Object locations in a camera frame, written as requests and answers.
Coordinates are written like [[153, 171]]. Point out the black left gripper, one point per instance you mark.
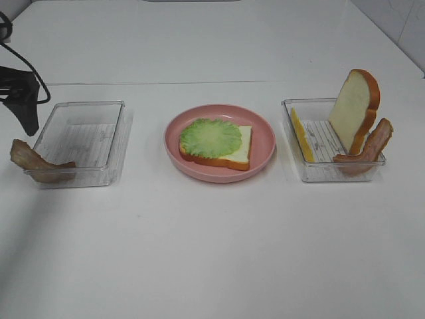
[[19, 92]]

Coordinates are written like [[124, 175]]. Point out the green lettuce leaf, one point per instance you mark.
[[210, 138]]

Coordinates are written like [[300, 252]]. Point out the yellow cheese slice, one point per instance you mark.
[[301, 137]]

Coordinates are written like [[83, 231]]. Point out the upright toast bread slice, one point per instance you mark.
[[355, 110]]

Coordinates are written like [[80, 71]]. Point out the clear plastic left tray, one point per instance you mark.
[[93, 135]]

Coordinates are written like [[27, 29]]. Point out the pink round plate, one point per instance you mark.
[[263, 142]]

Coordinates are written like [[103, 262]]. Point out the clear plastic tray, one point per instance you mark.
[[93, 135], [313, 114]]

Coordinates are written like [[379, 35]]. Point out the bacon strip from tray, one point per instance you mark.
[[374, 145], [25, 157]]

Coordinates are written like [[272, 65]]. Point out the toast bread slice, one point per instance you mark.
[[239, 160], [355, 110]]

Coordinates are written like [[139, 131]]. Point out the clear plastic right tray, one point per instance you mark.
[[313, 114]]

